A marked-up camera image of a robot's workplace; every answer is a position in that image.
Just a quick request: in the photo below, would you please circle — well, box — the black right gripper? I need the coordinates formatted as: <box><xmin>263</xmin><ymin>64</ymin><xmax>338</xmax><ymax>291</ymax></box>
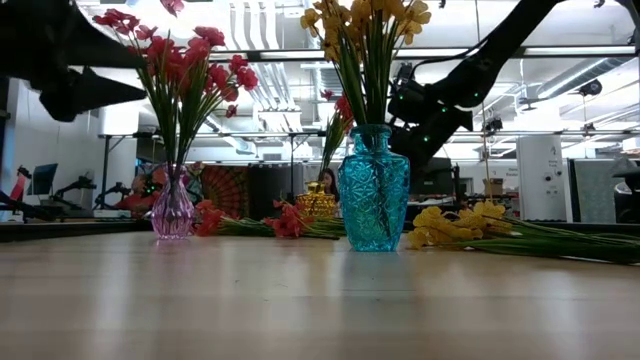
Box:
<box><xmin>387</xmin><ymin>62</ymin><xmax>475</xmax><ymax>174</ymax></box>

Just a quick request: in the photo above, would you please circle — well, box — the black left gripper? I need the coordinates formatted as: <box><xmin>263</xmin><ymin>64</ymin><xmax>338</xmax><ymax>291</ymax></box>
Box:
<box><xmin>0</xmin><ymin>0</ymin><xmax>149</xmax><ymax>124</ymax></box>

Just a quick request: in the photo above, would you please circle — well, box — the red artificial flower bunch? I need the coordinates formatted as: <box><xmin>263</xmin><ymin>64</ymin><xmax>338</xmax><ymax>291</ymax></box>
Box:
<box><xmin>92</xmin><ymin>7</ymin><xmax>181</xmax><ymax>176</ymax></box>
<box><xmin>174</xmin><ymin>53</ymin><xmax>260</xmax><ymax>174</ymax></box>
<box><xmin>142</xmin><ymin>0</ymin><xmax>229</xmax><ymax>176</ymax></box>

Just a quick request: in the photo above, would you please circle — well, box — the yellow artificial flower bunch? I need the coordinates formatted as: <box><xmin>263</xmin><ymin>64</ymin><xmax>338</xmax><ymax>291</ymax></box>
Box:
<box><xmin>299</xmin><ymin>0</ymin><xmax>381</xmax><ymax>131</ymax></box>
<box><xmin>406</xmin><ymin>199</ymin><xmax>640</xmax><ymax>265</ymax></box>
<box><xmin>344</xmin><ymin>0</ymin><xmax>433</xmax><ymax>131</ymax></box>

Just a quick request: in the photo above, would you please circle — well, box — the large-bloom orange flower bunch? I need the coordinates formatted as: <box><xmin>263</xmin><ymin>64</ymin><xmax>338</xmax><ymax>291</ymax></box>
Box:
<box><xmin>192</xmin><ymin>198</ymin><xmax>281</xmax><ymax>238</ymax></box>

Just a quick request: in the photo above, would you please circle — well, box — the blue glass vase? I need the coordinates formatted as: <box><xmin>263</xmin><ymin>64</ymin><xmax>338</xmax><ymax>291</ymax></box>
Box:
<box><xmin>337</xmin><ymin>123</ymin><xmax>411</xmax><ymax>253</ymax></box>

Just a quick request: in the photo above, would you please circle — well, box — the yellow glass vase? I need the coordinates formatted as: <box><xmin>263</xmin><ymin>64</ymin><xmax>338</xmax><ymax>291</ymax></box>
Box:
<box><xmin>296</xmin><ymin>180</ymin><xmax>338</xmax><ymax>220</ymax></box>

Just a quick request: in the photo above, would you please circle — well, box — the pink glass vase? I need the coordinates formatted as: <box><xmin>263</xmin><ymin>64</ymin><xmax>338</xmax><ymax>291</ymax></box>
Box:
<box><xmin>150</xmin><ymin>164</ymin><xmax>196</xmax><ymax>241</ymax></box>

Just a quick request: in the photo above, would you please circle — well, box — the black background monitor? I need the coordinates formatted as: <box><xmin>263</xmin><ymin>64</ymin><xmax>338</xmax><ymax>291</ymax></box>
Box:
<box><xmin>424</xmin><ymin>157</ymin><xmax>456</xmax><ymax>197</ymax></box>

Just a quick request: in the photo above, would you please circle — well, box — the brown cardboard box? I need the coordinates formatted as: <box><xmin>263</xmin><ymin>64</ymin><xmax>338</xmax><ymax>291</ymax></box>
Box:
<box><xmin>482</xmin><ymin>177</ymin><xmax>506</xmax><ymax>198</ymax></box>

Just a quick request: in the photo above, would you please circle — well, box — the black-legged background table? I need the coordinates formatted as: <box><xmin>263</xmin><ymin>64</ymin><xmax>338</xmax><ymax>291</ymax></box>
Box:
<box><xmin>97</xmin><ymin>130</ymin><xmax>329</xmax><ymax>211</ymax></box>

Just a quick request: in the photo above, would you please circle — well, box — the person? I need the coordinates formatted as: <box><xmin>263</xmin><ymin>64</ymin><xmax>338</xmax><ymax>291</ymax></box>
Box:
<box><xmin>319</xmin><ymin>168</ymin><xmax>342</xmax><ymax>204</ymax></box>

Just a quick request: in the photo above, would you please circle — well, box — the dark computer monitor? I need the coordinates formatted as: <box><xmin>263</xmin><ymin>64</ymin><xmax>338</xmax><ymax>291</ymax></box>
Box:
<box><xmin>27</xmin><ymin>162</ymin><xmax>59</xmax><ymax>197</ymax></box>

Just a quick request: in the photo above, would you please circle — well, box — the white floor cabinet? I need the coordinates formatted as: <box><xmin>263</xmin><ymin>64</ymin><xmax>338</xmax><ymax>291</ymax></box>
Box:
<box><xmin>515</xmin><ymin>134</ymin><xmax>570</xmax><ymax>222</ymax></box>

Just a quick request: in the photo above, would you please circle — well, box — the red background object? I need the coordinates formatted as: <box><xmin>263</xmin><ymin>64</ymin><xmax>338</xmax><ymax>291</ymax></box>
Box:
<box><xmin>8</xmin><ymin>166</ymin><xmax>32</xmax><ymax>202</ymax></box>

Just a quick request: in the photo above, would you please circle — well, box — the black overhead crossbar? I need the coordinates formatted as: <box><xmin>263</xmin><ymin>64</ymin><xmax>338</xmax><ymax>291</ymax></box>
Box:
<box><xmin>69</xmin><ymin>46</ymin><xmax>637</xmax><ymax>64</ymax></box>

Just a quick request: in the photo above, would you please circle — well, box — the black ceiling spotlight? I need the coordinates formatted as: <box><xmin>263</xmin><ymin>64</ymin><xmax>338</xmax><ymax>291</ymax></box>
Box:
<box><xmin>578</xmin><ymin>78</ymin><xmax>604</xmax><ymax>98</ymax></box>

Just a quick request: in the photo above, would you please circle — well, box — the colourful patterned tapestry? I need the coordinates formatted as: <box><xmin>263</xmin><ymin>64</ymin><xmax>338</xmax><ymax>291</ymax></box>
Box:
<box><xmin>132</xmin><ymin>162</ymin><xmax>251</xmax><ymax>220</ymax></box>

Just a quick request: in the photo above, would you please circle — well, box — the grey partition panel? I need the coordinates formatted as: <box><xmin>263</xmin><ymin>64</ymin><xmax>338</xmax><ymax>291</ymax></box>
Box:
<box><xmin>569</xmin><ymin>158</ymin><xmax>632</xmax><ymax>225</ymax></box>

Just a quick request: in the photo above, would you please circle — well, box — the black background chair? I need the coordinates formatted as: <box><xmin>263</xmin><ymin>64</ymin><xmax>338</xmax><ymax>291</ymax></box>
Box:
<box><xmin>613</xmin><ymin>167</ymin><xmax>640</xmax><ymax>225</ymax></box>

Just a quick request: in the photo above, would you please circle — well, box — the white wall unit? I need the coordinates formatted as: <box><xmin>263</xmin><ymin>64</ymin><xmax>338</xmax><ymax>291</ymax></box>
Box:
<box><xmin>97</xmin><ymin>104</ymin><xmax>141</xmax><ymax>136</ymax></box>

